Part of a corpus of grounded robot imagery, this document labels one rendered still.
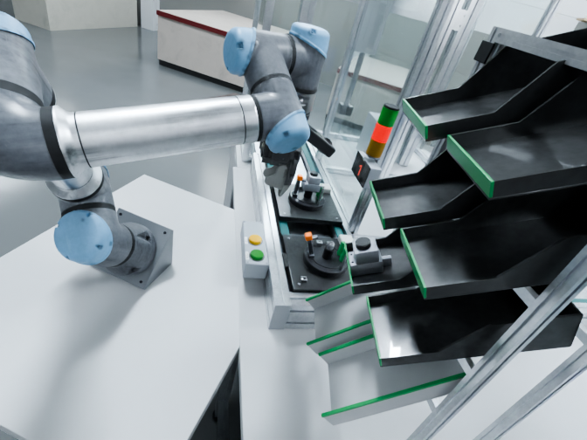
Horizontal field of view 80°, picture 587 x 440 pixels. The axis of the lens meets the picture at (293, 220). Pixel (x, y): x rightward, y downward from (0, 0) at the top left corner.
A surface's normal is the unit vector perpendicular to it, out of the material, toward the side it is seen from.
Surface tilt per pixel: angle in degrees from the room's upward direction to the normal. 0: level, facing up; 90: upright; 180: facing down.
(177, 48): 90
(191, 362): 0
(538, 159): 25
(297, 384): 0
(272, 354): 0
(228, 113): 49
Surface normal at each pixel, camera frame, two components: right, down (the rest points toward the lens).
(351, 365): -0.53, -0.70
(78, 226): -0.03, -0.09
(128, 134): 0.40, 0.15
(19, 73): 0.89, -0.37
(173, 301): 0.22, -0.80
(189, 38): -0.31, 0.49
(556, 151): -0.21, -0.80
